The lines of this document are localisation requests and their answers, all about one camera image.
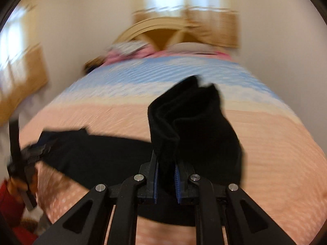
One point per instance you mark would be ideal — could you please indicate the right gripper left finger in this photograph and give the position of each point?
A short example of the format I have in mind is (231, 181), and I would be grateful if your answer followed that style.
(106, 215)

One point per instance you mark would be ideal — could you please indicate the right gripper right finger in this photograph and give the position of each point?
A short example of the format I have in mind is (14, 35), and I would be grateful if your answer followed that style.
(222, 214)

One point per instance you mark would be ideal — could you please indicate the black pants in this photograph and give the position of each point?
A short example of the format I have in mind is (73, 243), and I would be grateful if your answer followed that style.
(186, 125)

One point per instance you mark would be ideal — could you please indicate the person's left hand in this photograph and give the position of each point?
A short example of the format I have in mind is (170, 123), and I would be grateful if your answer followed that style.
(16, 186)

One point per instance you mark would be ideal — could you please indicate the peach blue polka-dot bedspread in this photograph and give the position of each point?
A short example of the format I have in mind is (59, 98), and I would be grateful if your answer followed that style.
(283, 169)

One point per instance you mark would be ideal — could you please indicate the beige curtain side window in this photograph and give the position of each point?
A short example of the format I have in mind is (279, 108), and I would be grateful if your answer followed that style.
(23, 69)

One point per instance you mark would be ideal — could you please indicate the brown patterned cloth bundle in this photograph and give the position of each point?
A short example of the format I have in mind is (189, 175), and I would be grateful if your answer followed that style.
(93, 64)

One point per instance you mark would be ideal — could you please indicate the grey patterned pillow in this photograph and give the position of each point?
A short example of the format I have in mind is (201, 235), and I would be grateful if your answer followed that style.
(128, 47)

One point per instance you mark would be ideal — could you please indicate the pink folded blanket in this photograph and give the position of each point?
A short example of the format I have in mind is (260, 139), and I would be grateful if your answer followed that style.
(148, 51)

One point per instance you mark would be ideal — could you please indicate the striped pillow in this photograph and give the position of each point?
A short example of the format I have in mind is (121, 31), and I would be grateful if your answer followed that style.
(191, 48)

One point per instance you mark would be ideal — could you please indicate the cream wooden headboard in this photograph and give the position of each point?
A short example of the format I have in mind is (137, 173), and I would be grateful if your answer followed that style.
(161, 32)

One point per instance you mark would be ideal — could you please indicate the beige curtain behind headboard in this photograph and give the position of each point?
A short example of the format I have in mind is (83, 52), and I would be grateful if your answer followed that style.
(214, 20)

